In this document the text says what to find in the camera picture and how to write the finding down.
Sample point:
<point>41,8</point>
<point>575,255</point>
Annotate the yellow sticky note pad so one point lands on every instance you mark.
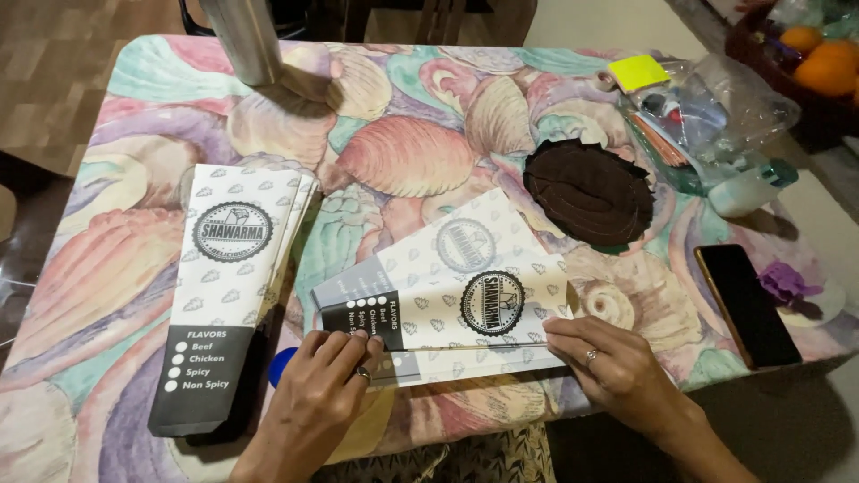
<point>637,72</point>

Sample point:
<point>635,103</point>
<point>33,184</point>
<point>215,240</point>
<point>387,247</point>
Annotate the silver metal cylinder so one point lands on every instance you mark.
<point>245,40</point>

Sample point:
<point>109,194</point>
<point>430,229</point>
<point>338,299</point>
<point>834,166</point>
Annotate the white paper disc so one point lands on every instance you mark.
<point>822,308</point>

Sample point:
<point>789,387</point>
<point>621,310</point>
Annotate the purple fabric flower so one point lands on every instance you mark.
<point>785,282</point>

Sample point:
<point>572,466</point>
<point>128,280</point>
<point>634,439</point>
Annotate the dark wooden chair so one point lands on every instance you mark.
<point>402,17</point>

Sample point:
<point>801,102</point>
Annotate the beige tape roll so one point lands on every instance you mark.
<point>604,82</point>

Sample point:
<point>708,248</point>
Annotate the clear plastic bag of supplies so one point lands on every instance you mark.
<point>711,114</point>

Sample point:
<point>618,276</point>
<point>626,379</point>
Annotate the person's leaf print garment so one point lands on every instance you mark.
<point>470,456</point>

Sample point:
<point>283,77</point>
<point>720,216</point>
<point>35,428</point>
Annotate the person's left fingers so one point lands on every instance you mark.
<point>339,345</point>

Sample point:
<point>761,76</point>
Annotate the dark glossy chair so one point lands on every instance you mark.
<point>30,235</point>

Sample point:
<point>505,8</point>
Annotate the white printed paper bag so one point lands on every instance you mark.
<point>443,302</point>

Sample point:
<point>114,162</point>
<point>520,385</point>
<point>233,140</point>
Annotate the person's left hand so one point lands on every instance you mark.
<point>315,396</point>

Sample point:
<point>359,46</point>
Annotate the brown felt pieces pile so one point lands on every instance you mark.
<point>587,191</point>

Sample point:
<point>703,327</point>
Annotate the white bottle with teal cap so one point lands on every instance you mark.
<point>745,190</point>

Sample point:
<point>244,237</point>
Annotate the large orange fruit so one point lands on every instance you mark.
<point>827,68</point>

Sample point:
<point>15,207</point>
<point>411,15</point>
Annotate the stack of printed paper bags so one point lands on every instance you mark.
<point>228,282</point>

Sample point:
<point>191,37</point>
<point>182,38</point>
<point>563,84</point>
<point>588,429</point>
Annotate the person's right fingers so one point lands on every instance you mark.
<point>570,339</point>

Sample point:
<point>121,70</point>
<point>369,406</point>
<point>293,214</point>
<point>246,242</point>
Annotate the person's right hand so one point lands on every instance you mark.
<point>624,375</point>

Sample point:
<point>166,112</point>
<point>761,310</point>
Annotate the black smartphone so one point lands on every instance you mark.
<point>745,305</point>

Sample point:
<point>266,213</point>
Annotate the blue round lid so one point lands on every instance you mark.
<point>280,367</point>

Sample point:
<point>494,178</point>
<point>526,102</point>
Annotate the seashell print tablecloth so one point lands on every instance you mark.
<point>402,147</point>

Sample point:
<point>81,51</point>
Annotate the dark fruit bowl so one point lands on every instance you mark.
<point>758,60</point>

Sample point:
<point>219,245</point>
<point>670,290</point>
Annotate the small orange fruit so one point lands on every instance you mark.
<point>800,39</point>

